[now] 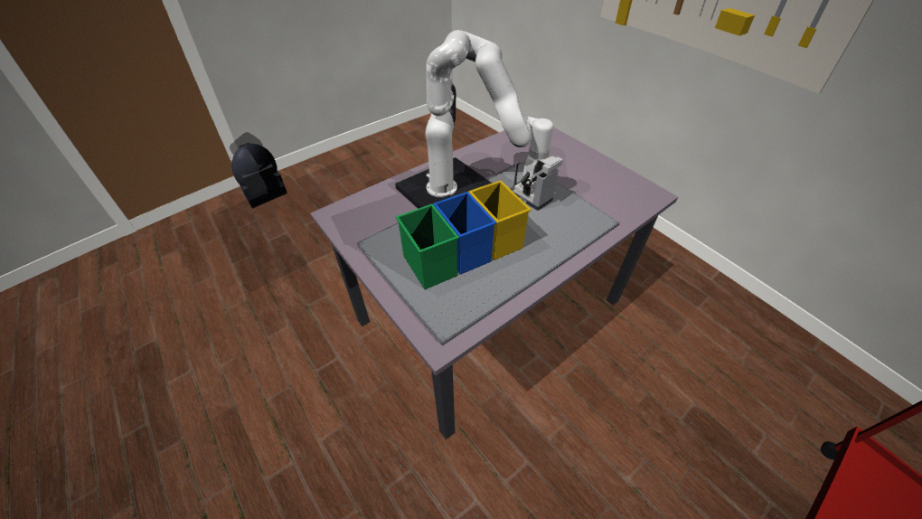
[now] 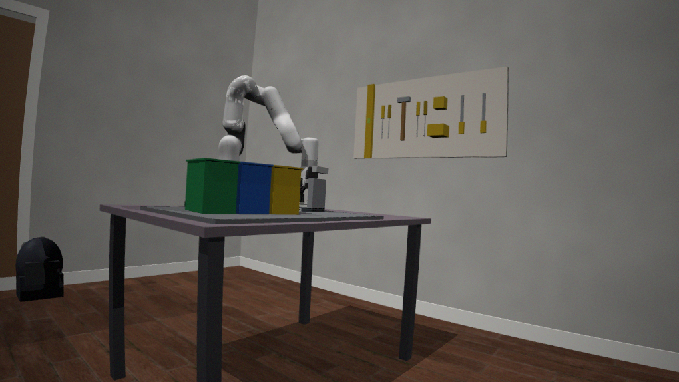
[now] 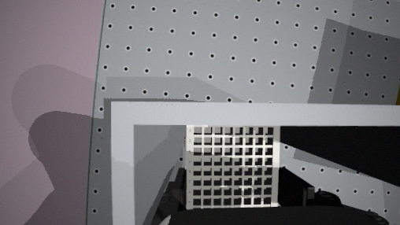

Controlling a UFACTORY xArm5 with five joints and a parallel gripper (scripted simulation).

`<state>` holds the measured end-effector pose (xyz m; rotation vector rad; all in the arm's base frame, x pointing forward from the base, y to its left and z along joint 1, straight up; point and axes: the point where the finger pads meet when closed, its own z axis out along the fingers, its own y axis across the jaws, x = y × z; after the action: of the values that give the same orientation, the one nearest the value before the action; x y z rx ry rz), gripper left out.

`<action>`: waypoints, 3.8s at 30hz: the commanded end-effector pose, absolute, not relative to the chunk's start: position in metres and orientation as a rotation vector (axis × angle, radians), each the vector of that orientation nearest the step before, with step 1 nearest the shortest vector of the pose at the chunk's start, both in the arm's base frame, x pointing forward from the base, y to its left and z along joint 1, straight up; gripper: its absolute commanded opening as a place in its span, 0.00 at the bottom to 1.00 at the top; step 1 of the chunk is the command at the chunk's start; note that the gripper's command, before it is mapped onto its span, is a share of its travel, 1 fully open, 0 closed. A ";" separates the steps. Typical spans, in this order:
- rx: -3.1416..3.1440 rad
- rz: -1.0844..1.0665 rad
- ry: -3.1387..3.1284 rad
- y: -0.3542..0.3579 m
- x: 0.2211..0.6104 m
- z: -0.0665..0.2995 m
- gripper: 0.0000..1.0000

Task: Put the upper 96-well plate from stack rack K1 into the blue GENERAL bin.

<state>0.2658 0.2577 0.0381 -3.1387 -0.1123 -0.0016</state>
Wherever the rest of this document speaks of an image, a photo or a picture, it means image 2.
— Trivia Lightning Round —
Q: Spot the yellow open-top bin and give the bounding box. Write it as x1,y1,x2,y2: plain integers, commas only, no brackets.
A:
269,165,303,214

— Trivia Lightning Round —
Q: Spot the green open-top bin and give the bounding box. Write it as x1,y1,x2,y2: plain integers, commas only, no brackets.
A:
185,158,241,214

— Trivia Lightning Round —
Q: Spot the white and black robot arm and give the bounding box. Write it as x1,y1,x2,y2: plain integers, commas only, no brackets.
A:
218,75,329,174

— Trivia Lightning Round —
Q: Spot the blue bin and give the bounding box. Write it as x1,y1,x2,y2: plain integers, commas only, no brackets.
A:
236,162,274,214

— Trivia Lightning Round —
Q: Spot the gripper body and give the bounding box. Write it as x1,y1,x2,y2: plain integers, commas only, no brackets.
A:
300,166,318,189

